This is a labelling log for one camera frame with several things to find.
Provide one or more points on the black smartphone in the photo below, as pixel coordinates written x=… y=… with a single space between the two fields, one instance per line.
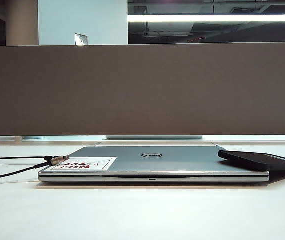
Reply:
x=262 y=160

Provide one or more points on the beige round column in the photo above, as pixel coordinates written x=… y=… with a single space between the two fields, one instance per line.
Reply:
x=22 y=22

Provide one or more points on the white NICE TRY sticker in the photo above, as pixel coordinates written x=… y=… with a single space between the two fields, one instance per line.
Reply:
x=82 y=163

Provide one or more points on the brown desk divider panel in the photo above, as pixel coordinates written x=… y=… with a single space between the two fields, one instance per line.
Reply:
x=145 y=90

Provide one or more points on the silver Dell laptop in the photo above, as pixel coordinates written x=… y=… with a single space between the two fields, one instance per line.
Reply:
x=157 y=165

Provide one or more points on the silver wall plate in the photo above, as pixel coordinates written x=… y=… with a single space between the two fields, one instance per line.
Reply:
x=81 y=39

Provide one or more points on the white ceiling light strip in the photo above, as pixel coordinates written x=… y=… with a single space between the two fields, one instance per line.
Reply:
x=207 y=18

